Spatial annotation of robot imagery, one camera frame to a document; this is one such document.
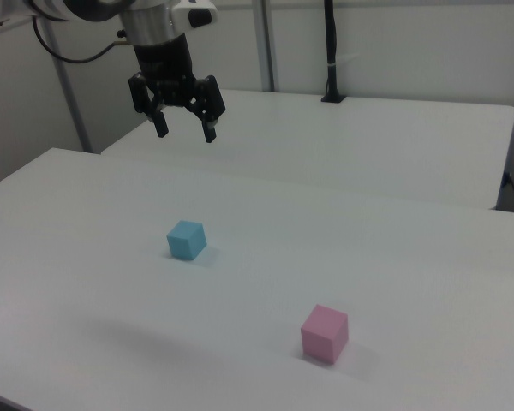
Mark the upright aluminium frame post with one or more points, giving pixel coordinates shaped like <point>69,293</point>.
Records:
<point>267,43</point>

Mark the white table with thick edge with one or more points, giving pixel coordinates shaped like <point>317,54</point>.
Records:
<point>368,141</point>

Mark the pink cube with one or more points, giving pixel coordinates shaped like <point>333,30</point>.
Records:
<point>323,334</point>

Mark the black pole with base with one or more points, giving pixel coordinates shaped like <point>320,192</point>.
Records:
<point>332,51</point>

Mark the blue cube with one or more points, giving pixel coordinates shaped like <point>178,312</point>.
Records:
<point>186,240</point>

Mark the white zip tie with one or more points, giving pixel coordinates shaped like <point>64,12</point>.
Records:
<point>340,61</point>

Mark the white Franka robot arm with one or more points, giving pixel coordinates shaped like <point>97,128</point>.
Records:
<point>154,21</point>

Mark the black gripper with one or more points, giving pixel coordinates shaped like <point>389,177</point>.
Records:
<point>165,64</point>

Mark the slanted aluminium frame post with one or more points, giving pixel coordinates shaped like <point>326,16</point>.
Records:
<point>68,85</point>

